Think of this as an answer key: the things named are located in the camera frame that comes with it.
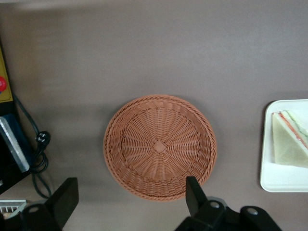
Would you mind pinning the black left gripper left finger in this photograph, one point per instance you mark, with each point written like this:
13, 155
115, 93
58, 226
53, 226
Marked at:
48, 216

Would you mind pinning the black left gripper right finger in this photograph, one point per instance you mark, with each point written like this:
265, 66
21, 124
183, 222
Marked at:
211, 219

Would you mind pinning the triangular sandwich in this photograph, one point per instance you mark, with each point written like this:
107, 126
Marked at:
286, 144

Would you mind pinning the cream plastic tray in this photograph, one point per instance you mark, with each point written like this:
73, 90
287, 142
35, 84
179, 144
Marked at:
284, 178

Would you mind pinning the brown round wicker basket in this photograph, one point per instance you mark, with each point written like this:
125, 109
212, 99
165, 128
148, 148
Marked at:
160, 146

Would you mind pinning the black machine base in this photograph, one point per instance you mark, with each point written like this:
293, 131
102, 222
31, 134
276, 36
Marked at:
7, 178

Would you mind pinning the aluminium bar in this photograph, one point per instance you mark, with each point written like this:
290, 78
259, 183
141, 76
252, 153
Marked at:
14, 146

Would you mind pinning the yellow emergency stop control box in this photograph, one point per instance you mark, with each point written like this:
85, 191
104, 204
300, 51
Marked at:
4, 72

